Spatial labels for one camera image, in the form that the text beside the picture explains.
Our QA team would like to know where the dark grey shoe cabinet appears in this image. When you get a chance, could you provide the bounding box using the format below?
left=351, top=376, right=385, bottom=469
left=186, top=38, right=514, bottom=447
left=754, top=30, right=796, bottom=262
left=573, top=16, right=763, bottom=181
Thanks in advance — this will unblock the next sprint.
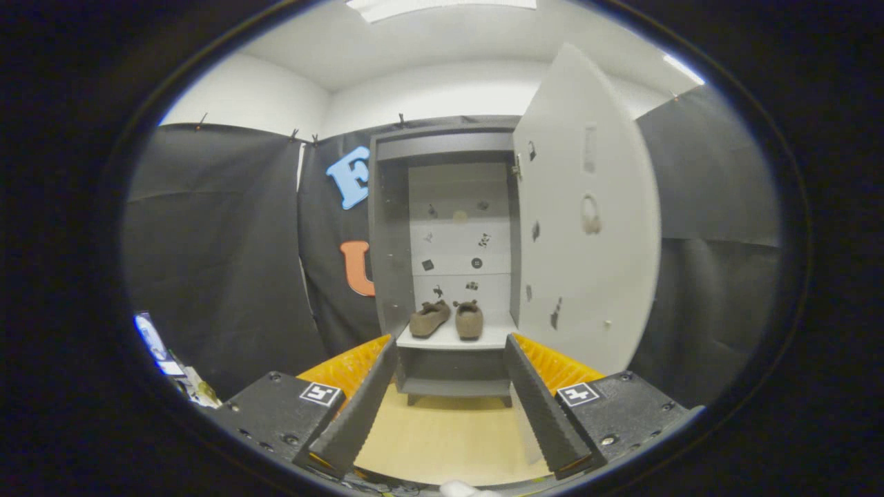
left=367, top=124, right=522, bottom=408

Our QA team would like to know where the brown fuzzy shoe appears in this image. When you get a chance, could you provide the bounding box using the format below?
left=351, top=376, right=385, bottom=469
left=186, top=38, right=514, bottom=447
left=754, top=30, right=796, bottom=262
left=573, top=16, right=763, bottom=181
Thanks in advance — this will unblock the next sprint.
left=452, top=300, right=484, bottom=340
left=409, top=299, right=452, bottom=339

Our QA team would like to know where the light grey shoe cabinet door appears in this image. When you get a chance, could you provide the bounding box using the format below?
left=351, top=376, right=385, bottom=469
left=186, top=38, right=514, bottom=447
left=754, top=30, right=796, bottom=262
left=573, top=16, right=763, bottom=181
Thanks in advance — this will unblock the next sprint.
left=511, top=43, right=662, bottom=379

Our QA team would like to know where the blue and white screen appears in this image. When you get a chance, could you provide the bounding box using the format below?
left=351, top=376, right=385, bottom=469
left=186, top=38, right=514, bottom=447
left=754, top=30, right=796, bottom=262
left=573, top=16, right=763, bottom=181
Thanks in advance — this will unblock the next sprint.
left=134, top=312, right=186, bottom=377

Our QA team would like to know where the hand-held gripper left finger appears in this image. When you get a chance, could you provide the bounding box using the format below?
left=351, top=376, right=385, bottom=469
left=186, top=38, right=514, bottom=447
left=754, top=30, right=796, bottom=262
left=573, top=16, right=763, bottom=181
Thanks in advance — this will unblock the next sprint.
left=207, top=334, right=400, bottom=478

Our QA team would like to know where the black backdrop cloth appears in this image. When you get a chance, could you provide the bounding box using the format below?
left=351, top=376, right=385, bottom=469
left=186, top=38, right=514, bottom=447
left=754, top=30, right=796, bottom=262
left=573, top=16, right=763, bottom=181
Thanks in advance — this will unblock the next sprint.
left=123, top=86, right=782, bottom=408

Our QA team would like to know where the long ceiling light panel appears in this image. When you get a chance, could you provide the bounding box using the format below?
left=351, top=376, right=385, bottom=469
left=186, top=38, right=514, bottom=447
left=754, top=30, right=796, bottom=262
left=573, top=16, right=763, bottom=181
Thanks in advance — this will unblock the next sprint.
left=345, top=0, right=538, bottom=23

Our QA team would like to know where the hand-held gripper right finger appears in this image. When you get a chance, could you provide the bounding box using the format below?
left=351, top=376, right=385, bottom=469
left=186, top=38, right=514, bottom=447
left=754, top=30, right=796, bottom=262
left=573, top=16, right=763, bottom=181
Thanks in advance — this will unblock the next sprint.
left=503, top=332, right=707, bottom=480

